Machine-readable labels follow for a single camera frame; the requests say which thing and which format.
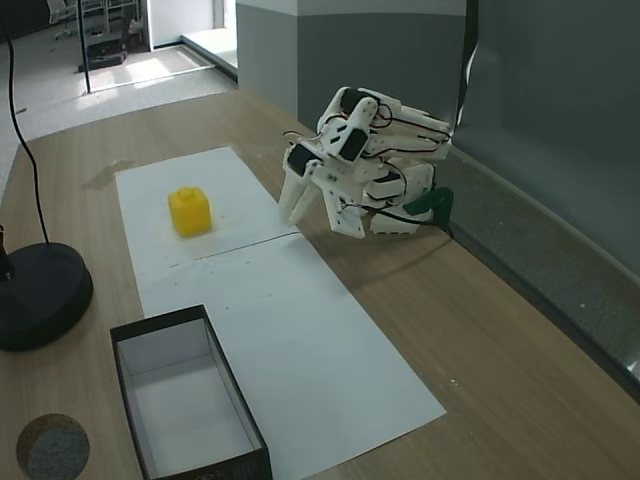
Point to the white paper sheet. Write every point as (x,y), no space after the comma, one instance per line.
(320,360)
(230,190)

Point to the yellow cube block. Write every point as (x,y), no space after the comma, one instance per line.
(191,212)

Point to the white office chair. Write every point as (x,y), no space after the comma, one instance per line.
(61,12)

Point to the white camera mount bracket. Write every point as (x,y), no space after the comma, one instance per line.
(345,220)

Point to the green table clamp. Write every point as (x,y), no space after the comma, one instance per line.
(430,200)

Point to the black vertical pole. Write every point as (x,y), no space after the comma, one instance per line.
(86,45)

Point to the black round stand base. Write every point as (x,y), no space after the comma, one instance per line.
(40,295)

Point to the black equipment case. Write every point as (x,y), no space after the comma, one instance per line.
(102,50)

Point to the brown cardboard box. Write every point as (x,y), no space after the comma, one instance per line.
(175,400)

